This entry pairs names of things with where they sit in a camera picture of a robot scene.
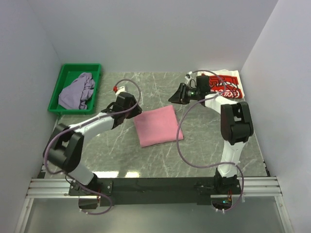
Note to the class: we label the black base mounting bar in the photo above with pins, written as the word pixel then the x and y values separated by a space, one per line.
pixel 126 191

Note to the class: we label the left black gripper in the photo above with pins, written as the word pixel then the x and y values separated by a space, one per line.
pixel 135 112

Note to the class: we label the green plastic bin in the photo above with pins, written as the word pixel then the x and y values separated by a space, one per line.
pixel 68 73

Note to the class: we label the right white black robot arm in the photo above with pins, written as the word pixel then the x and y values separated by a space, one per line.
pixel 235 124

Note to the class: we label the pink t-shirt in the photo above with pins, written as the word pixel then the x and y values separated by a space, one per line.
pixel 157 126

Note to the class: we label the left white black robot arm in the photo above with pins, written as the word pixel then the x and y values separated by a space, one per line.
pixel 64 149

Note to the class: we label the lavender t-shirt in bin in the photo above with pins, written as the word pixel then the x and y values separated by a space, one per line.
pixel 75 96

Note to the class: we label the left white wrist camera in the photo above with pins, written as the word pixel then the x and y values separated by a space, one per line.
pixel 118 90

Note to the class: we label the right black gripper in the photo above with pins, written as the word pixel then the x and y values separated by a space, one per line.
pixel 180 96

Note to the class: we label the folded red white Coca-Cola t-shirt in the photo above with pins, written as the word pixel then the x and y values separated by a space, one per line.
pixel 231 78

